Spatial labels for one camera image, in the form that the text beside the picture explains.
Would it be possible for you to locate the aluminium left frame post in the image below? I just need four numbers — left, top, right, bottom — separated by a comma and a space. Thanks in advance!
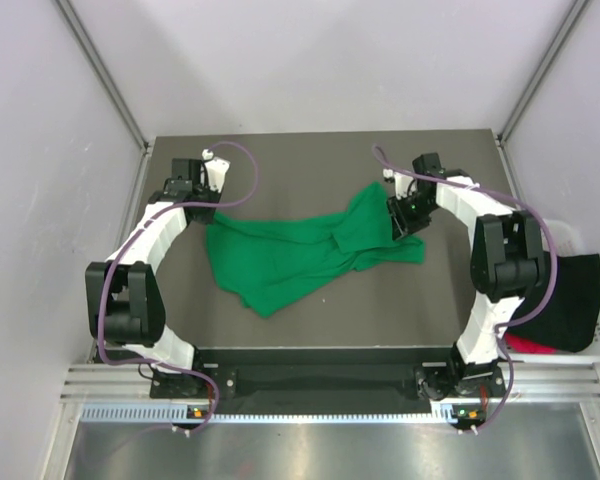
51, 0, 149, 153

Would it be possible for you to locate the white plastic laundry basket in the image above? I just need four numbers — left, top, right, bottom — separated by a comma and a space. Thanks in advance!
504, 220, 600, 364

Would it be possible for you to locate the aluminium right frame post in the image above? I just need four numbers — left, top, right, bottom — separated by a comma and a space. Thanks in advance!
497, 0, 594, 146

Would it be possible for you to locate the grey slotted cable duct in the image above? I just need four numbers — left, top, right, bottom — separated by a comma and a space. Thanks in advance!
80, 402, 487, 425

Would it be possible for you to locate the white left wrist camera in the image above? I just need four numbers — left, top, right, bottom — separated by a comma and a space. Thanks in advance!
202, 149, 231, 193

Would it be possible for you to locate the aluminium frame post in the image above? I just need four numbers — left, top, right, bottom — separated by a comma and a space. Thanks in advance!
497, 0, 594, 146
51, 0, 149, 153

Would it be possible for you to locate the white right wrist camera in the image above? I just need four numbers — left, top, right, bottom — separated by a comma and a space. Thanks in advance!
382, 168, 417, 201

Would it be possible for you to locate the red t shirt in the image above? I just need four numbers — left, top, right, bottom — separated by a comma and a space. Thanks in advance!
505, 334, 556, 355

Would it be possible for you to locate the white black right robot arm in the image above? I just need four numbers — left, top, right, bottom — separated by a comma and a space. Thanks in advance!
383, 153, 545, 401

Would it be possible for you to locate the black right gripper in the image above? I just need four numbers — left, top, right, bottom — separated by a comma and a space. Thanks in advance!
387, 191, 438, 241

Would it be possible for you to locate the black t shirt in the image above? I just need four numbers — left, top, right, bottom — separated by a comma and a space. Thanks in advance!
505, 254, 600, 353

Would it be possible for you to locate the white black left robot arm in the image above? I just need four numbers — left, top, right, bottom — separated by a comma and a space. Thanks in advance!
85, 150, 230, 397

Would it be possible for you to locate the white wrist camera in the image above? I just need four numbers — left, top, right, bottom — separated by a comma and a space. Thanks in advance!
202, 149, 231, 193
382, 168, 417, 201

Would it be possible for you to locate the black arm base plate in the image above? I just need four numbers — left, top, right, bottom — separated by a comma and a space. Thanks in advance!
148, 363, 506, 401

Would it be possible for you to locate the green t shirt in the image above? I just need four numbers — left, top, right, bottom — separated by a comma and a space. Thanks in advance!
206, 182, 426, 318

